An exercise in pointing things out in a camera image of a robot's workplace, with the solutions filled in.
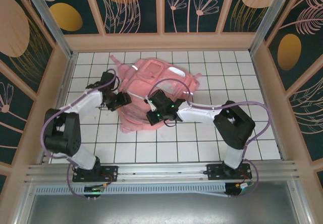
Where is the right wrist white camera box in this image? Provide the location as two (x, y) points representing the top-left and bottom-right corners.
(143, 98), (156, 110)

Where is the aluminium side rail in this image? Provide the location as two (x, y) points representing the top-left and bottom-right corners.
(252, 53), (287, 160)
(41, 53), (78, 164)

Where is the aluminium mounting rail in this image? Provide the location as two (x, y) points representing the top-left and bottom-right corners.
(24, 159), (302, 184)

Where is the white slotted cable duct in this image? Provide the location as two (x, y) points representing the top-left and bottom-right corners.
(35, 182), (228, 197)

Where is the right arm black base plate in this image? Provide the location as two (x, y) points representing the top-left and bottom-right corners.
(206, 163), (253, 182)

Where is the dark floral wall panel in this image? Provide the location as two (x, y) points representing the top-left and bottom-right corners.
(164, 0), (221, 34)
(0, 60), (36, 165)
(0, 0), (55, 100)
(287, 80), (323, 163)
(221, 0), (276, 33)
(89, 0), (160, 34)
(41, 0), (101, 35)
(267, 0), (323, 92)

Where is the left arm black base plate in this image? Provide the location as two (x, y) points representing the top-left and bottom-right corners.
(72, 165), (119, 183)

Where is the pink school backpack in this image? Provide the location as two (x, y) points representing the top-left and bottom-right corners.
(110, 54), (202, 134)

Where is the grey metal plate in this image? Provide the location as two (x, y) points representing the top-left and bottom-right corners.
(25, 193), (307, 224)

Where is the aluminium frame post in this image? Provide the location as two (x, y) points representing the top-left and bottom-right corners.
(15, 181), (36, 224)
(287, 181), (316, 224)
(20, 0), (76, 60)
(248, 0), (296, 55)

